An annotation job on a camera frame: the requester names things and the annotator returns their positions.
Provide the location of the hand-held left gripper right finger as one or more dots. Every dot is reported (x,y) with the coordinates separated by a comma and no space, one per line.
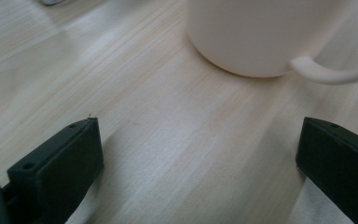
(341,161)

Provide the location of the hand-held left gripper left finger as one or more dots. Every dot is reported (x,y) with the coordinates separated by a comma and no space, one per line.
(65,168)

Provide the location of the white mug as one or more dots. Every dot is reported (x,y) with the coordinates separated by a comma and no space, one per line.
(248,34)

